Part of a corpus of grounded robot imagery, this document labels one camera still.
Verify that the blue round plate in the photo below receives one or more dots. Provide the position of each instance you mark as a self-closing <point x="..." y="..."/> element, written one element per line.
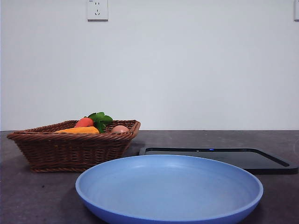
<point x="168" y="191"/>

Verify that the brown wicker basket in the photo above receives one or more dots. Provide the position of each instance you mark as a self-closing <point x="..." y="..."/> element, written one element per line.
<point x="70" y="151"/>

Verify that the brown egg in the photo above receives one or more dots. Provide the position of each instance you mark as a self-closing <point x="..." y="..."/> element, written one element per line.
<point x="120" y="129"/>

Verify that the orange carrot with green leaves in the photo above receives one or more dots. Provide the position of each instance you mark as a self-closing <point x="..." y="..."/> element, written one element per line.
<point x="84" y="122"/>

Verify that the black rectangular tray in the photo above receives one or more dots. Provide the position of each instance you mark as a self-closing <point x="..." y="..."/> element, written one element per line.
<point x="261" y="161"/>

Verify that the white wall socket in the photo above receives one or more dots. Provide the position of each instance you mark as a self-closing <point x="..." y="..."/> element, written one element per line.
<point x="97" y="10"/>

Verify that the white wall plate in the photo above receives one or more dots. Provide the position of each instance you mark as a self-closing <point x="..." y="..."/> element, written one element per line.
<point x="296" y="10"/>

